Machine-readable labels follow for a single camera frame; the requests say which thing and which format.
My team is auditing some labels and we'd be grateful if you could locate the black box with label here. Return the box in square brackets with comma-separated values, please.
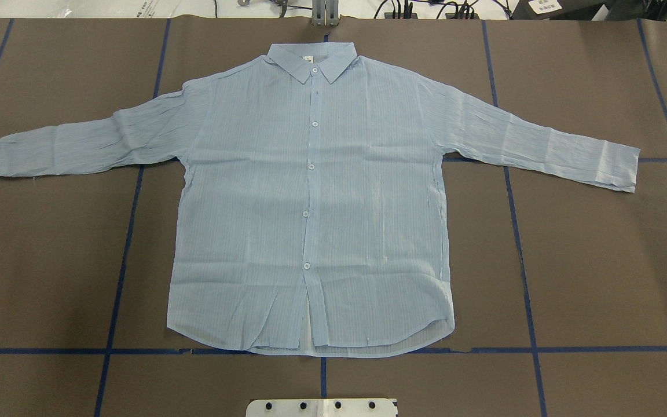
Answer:
[511, 1, 604, 21]

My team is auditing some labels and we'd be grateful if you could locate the white mounting plate with holes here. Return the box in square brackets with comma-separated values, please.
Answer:
[245, 398, 399, 416]

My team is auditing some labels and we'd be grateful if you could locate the grey aluminium frame post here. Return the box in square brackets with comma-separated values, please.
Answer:
[311, 0, 340, 27]

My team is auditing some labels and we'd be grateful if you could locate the brown table mat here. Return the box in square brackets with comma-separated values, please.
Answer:
[0, 16, 667, 416]

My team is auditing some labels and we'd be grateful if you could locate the light blue button-up shirt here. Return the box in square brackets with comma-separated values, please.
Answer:
[0, 42, 640, 358]

